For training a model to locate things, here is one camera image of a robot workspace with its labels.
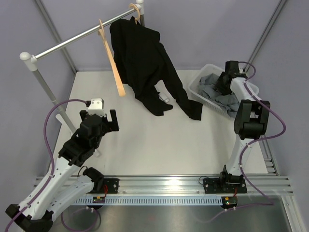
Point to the grey button shirt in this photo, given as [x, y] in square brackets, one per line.
[206, 88]

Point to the metal clothes rack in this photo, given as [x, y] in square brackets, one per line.
[31, 60]

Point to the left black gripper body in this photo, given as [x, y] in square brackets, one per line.
[104, 128]

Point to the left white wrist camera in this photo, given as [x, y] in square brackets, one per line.
[96, 107]

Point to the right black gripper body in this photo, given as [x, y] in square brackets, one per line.
[220, 87]

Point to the black shirt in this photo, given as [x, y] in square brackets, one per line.
[142, 62]

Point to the white plastic basket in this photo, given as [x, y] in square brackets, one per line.
[241, 87]

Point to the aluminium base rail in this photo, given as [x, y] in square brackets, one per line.
[133, 185]

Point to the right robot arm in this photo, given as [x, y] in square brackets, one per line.
[249, 125]

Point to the wooden hanger front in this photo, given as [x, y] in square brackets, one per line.
[118, 81]

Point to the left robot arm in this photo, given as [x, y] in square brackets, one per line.
[46, 203]

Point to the white slotted cable duct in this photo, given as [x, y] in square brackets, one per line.
[150, 200]

